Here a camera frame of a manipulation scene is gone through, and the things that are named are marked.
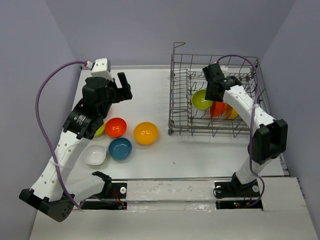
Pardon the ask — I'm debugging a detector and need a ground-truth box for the white square bowl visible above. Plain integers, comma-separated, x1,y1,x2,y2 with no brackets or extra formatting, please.
83,145,107,166

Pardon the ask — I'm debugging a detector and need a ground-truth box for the orange bowl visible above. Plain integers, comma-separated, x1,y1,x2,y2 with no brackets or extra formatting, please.
210,101,226,118
104,117,127,138

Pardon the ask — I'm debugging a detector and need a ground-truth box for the large yellow bowl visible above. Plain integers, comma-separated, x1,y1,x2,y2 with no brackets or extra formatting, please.
133,122,159,145

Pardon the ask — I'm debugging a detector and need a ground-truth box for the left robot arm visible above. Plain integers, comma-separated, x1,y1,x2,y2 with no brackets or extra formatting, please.
19,72,133,222

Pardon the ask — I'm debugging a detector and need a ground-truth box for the grey wire dish rack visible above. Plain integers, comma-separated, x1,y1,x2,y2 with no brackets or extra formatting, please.
168,41,274,138

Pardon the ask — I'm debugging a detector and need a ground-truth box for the green bowl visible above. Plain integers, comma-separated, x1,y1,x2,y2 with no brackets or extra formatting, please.
94,123,105,137
191,89,214,110

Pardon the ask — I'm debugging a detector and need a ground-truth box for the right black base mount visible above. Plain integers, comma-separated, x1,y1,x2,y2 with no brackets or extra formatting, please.
212,173,263,210

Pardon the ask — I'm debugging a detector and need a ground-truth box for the blue bowl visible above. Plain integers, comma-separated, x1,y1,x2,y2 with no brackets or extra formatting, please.
108,137,133,160

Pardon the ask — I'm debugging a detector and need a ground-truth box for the small yellow bowl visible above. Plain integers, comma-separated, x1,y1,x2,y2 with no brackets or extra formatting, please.
224,104,239,120

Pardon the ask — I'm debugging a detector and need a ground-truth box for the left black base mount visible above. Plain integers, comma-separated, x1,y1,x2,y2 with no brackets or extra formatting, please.
81,171,128,210

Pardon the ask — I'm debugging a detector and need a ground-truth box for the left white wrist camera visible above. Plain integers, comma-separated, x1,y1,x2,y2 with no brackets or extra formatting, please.
84,58,114,82

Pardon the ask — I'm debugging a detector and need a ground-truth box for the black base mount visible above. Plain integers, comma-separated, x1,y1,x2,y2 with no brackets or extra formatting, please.
212,173,263,210
81,171,128,210

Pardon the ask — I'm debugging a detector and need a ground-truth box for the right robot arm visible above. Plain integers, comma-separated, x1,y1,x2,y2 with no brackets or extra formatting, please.
202,63,288,197

